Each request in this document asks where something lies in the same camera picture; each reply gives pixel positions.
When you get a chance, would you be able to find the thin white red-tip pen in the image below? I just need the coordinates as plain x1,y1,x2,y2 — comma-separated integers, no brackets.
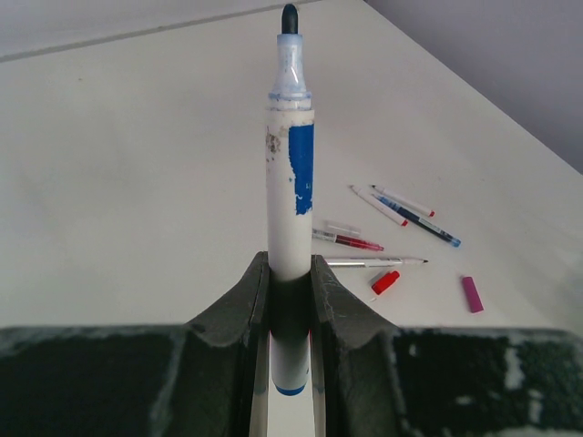
324,257,428,268

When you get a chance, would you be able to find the blue white marker pen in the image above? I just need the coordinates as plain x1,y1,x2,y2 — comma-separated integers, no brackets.
265,4,315,396

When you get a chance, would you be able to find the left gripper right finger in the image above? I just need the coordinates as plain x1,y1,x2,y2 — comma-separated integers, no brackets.
311,256,582,436

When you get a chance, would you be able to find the red cap upper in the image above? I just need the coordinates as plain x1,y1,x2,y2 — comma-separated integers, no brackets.
370,270,401,301

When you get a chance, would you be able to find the white fineliner pen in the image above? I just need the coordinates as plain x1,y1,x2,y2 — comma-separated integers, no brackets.
349,185,408,227
371,185,435,218

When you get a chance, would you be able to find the purple pen cap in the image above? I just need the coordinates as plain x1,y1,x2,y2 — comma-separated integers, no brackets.
461,276,484,313

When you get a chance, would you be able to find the blue gel pen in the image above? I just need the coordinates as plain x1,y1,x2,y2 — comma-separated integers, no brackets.
373,194,461,248

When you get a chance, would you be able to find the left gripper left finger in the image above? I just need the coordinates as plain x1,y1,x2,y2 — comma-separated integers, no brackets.
1,252,270,436

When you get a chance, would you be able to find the red gel pen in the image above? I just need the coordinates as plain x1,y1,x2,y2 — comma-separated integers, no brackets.
312,229,384,251

